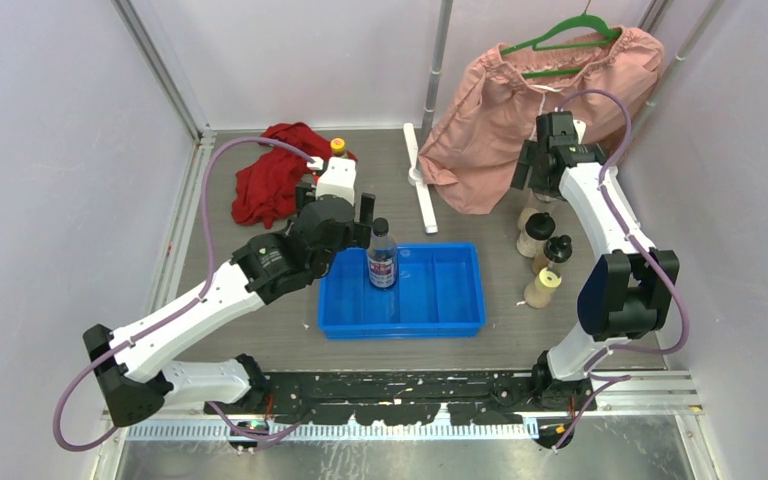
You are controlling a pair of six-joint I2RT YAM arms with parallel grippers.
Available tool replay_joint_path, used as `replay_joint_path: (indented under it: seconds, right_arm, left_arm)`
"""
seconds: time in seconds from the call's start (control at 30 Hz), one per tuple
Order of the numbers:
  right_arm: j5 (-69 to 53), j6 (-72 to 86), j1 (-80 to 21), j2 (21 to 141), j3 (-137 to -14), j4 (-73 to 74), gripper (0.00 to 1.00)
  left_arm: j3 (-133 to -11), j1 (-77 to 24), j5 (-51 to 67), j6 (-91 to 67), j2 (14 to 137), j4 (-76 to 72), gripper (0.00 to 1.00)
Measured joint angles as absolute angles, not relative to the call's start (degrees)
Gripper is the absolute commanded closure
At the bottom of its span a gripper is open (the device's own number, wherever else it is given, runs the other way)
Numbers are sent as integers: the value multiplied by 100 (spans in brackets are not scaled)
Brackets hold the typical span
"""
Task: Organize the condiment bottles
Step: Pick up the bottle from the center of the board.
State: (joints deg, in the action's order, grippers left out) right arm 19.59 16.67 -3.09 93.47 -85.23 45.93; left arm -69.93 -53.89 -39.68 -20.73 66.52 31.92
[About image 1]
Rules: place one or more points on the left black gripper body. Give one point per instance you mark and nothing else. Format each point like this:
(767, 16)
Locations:
(305, 191)

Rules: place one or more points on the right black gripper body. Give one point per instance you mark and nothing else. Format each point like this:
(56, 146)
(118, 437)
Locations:
(531, 157)

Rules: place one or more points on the clear bottle black cap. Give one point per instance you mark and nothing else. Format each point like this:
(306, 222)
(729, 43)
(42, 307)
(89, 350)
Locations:
(382, 258)

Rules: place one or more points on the blue plastic divided bin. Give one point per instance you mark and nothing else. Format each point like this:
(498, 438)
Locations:
(438, 294)

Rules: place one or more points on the silver lid grain jar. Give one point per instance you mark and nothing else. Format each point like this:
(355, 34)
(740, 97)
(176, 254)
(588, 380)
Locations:
(535, 203)

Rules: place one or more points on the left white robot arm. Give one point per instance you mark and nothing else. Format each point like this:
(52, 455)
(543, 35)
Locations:
(136, 366)

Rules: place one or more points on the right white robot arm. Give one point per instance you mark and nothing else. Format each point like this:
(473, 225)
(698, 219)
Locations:
(626, 295)

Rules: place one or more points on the black cap shaker bottle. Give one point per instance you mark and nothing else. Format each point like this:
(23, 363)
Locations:
(538, 228)

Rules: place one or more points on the pink shorts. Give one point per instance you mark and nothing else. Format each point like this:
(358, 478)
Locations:
(470, 154)

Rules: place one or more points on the red cloth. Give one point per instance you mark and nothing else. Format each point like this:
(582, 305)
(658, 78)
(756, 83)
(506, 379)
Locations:
(265, 191)

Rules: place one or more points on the yellow cap sauce bottle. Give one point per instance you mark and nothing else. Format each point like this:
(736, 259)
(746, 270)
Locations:
(338, 148)

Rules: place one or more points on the small black cap shaker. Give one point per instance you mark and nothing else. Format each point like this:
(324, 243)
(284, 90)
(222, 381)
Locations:
(556, 252)

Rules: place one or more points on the yellow lid grain jar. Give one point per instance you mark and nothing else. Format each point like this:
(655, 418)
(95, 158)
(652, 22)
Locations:
(539, 293)

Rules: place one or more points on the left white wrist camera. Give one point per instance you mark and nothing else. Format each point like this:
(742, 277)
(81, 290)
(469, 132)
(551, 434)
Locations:
(337, 177)

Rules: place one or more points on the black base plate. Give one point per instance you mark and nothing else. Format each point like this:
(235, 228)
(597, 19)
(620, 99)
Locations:
(403, 398)

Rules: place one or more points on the white slotted cable duct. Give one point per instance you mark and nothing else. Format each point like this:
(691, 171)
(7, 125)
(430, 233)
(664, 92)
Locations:
(440, 428)

